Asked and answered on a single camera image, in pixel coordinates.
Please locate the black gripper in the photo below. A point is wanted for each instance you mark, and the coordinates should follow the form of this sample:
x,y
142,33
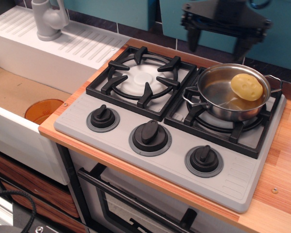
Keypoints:
x,y
228,17

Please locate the stainless steel pot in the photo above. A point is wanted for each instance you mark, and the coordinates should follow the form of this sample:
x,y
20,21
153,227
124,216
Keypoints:
x,y
213,93

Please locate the yellow toy potato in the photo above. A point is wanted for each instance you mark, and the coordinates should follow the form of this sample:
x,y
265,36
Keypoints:
x,y
246,87

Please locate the grey toy stove top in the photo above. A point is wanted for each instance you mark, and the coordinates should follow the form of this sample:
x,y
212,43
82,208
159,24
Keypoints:
x,y
233,187

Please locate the black middle stove knob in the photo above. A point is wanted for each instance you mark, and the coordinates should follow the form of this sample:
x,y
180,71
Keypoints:
x,y
150,139

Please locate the black stove knob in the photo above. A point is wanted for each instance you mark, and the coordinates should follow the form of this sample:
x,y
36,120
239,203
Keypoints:
x,y
103,119
204,161
150,139

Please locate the black right stove knob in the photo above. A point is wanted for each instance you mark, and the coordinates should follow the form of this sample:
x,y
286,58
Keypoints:
x,y
204,161

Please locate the black left stove knob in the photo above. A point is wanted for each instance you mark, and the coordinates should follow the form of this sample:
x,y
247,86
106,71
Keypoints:
x,y
103,119

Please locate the black left burner grate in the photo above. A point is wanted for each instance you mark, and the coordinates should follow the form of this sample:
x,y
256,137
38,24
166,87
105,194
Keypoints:
x,y
153,106

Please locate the black burner grate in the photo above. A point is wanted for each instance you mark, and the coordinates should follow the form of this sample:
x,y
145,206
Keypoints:
x,y
247,137
153,106

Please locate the white right burner cap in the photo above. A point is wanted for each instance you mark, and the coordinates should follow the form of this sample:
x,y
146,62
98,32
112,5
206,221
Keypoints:
x,y
214,121

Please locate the white burner cap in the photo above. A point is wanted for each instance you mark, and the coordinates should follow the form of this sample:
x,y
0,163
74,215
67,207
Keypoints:
x,y
138,76
214,121

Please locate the white left burner cap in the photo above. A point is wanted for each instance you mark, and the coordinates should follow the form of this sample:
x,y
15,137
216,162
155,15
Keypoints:
x,y
138,76

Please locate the black right burner grate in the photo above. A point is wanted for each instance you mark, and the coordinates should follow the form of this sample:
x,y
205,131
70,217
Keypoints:
x,y
247,137

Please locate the grey toy faucet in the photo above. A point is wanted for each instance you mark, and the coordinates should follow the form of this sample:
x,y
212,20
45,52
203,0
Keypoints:
x,y
49,21

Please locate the white toy sink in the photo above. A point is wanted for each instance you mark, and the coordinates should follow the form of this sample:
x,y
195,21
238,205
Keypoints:
x,y
32,70

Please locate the wooden drawer fronts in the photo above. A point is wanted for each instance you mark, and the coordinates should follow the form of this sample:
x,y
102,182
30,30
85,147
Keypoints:
x,y
53,200

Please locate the oven door with black handle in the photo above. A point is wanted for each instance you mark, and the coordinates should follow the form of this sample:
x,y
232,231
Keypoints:
x,y
126,205

